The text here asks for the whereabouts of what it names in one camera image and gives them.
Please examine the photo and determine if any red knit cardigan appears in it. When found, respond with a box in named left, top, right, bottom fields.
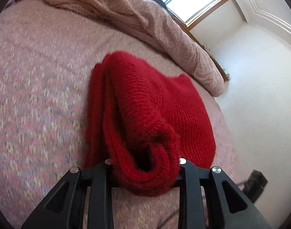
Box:
left=84, top=51, right=216, bottom=196

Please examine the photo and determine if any pink floral bed sheet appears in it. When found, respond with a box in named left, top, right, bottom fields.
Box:
left=0, top=0, right=256, bottom=229

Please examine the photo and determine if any wooden bay window shelf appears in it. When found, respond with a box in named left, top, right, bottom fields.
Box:
left=170, top=15, right=230, bottom=82

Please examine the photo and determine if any pink floral duvet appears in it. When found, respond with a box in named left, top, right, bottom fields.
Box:
left=43, top=0, right=224, bottom=97

